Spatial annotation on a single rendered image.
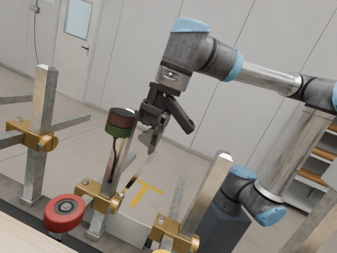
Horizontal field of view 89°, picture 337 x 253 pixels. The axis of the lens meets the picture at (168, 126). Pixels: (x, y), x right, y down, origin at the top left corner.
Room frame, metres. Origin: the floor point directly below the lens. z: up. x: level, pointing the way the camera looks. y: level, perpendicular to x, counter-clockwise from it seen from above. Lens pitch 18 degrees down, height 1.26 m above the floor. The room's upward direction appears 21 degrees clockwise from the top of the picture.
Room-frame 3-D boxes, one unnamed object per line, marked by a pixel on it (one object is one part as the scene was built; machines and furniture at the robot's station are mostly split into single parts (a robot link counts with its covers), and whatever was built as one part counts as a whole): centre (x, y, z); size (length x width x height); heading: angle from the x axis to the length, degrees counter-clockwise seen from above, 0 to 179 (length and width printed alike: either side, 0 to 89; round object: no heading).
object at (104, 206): (0.40, 0.12, 0.85); 0.14 x 0.06 x 0.05; 84
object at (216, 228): (0.96, -0.53, 0.30); 0.25 x 0.25 x 0.60; 20
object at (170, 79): (0.47, 0.04, 1.24); 0.10 x 0.09 x 0.05; 174
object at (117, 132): (0.36, 0.10, 1.11); 0.06 x 0.06 x 0.02
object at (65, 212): (0.29, 0.15, 0.85); 0.08 x 0.08 x 0.11
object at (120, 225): (0.43, 0.07, 0.75); 0.26 x 0.01 x 0.10; 84
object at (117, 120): (0.36, 0.10, 1.13); 0.06 x 0.06 x 0.02
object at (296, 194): (2.44, -2.10, 0.78); 0.90 x 0.45 x 1.55; 80
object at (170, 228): (0.38, -0.13, 0.84); 0.14 x 0.06 x 0.05; 84
